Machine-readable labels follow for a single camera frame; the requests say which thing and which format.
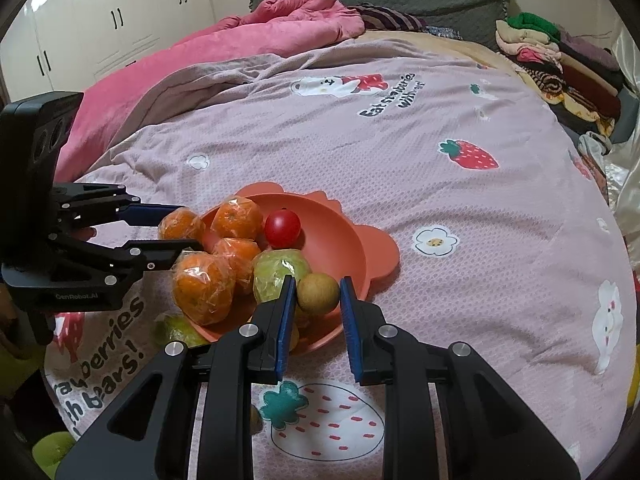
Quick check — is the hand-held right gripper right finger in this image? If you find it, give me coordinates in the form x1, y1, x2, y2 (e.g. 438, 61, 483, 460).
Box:
339, 276, 582, 480

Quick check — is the orange-red plastic plate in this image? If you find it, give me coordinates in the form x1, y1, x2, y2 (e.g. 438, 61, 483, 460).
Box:
187, 182, 401, 357

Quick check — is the white satin cloth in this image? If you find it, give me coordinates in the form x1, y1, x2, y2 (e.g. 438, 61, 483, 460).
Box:
577, 25, 640, 261

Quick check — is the striped dark cloth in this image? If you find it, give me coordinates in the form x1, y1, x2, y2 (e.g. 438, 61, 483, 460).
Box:
347, 4, 426, 33

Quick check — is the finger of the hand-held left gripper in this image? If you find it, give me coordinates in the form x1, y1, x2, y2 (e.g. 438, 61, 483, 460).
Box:
52, 181, 190, 228
49, 230, 205, 273

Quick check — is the dark patterned cloth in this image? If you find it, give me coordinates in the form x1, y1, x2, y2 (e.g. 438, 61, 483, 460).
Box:
422, 24, 463, 41

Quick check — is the plastic-wrapped green mango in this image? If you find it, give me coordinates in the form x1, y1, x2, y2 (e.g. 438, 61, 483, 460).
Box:
152, 312, 211, 348
251, 248, 313, 306

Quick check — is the beige bed sheet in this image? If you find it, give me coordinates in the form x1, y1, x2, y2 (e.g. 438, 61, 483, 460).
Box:
365, 30, 523, 75

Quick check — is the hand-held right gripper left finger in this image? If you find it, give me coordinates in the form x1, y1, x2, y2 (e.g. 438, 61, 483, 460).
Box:
55, 275, 298, 480

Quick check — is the plastic-wrapped orange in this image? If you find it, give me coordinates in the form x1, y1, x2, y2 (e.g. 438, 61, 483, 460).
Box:
158, 207, 206, 242
212, 237, 262, 295
211, 199, 264, 241
171, 251, 237, 326

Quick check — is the red cherry tomato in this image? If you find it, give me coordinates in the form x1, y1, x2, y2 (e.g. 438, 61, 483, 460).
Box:
264, 209, 302, 249

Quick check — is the pink quilt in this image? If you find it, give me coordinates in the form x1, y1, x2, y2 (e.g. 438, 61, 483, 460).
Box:
55, 0, 366, 181

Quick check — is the pink printed blanket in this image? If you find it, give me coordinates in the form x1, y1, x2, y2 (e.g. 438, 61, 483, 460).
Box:
42, 30, 640, 480

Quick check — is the white wardrobe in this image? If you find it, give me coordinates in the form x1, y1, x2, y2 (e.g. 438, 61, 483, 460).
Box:
0, 0, 251, 101

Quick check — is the pile of folded clothes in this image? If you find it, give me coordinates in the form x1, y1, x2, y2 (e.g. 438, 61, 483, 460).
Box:
495, 11, 626, 136

